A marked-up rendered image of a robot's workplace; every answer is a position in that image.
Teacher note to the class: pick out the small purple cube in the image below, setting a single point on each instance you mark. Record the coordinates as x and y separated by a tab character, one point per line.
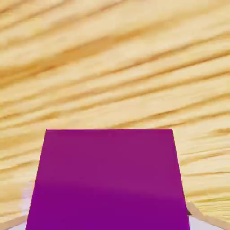
107	179

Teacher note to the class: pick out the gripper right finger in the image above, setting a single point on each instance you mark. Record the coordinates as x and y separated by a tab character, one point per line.
203	222

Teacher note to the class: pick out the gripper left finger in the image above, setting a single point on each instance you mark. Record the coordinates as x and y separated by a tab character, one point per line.
15	224

